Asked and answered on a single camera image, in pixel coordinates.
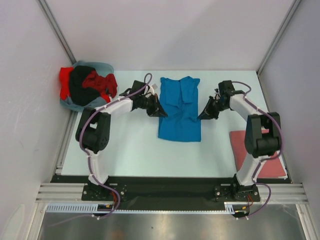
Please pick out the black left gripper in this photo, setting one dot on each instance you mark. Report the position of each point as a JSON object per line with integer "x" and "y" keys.
{"x": 159, "y": 112}

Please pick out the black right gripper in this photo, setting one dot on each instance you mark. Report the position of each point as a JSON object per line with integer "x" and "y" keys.
{"x": 208, "y": 113}

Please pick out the blue t-shirt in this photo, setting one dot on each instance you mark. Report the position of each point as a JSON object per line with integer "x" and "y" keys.
{"x": 179, "y": 99}

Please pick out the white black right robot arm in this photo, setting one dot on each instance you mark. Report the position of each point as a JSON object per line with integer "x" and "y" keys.
{"x": 263, "y": 138}

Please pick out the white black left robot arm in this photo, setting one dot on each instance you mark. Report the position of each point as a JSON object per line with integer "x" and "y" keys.
{"x": 93, "y": 131}

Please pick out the grey t-shirt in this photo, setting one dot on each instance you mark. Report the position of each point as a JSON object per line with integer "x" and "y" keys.
{"x": 98, "y": 102}

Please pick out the dark red t-shirt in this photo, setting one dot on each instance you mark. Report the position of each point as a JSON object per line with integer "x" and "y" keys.
{"x": 106, "y": 86}

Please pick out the black t-shirt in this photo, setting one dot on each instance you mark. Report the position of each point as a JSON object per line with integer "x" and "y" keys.
{"x": 79, "y": 94}

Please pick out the folded pink t-shirt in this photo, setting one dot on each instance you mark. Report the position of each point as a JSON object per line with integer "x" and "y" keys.
{"x": 272, "y": 169}

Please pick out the grey plastic basket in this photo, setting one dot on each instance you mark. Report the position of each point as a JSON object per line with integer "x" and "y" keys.
{"x": 102, "y": 69}

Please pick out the bright red t-shirt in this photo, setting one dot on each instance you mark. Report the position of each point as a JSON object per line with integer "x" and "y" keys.
{"x": 64, "y": 78}

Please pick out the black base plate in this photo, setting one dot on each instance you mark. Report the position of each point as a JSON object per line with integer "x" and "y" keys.
{"x": 172, "y": 193}

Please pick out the white slotted cable duct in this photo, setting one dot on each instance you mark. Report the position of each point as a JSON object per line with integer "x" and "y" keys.
{"x": 97, "y": 208}

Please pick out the aluminium front rail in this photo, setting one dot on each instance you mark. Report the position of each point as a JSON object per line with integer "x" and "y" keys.
{"x": 288, "y": 193}

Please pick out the aluminium corner post right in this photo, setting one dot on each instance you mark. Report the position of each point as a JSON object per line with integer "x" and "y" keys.
{"x": 279, "y": 34}

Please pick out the aluminium corner post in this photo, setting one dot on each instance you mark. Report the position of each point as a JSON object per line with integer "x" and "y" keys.
{"x": 279, "y": 34}
{"x": 49, "y": 15}

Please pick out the aluminium corner post left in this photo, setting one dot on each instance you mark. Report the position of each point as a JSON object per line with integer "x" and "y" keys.
{"x": 49, "y": 15}

